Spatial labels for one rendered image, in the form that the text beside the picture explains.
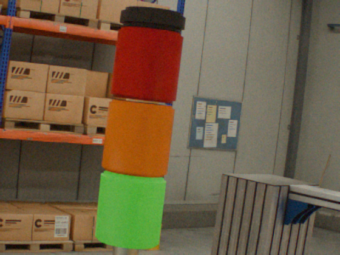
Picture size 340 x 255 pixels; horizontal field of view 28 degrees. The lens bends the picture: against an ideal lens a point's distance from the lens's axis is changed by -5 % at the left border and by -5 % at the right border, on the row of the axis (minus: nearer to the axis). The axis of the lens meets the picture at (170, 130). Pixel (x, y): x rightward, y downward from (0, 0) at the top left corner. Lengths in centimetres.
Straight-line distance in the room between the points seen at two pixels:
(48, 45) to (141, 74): 1010
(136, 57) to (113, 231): 13
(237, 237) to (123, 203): 189
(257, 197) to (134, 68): 184
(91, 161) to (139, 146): 1069
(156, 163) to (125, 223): 5
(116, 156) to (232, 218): 193
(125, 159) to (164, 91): 6
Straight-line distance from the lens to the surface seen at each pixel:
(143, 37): 52
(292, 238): 243
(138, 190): 52
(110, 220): 53
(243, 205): 240
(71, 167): 1102
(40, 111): 915
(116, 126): 53
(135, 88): 52
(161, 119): 52
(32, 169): 1067
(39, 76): 910
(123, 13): 54
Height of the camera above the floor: 228
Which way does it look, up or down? 3 degrees down
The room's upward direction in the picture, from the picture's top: 7 degrees clockwise
